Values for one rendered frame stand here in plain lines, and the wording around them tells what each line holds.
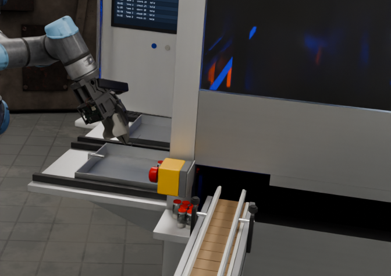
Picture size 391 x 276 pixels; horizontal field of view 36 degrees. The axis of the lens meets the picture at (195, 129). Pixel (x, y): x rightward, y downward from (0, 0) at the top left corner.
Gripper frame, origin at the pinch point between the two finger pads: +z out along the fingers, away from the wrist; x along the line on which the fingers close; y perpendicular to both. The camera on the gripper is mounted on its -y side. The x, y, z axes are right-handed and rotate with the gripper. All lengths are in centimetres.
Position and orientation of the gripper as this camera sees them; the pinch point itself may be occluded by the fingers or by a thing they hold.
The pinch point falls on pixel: (125, 138)
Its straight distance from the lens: 161.3
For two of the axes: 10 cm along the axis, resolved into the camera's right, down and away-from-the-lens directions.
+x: 7.8, -2.2, -5.9
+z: 4.3, 8.7, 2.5
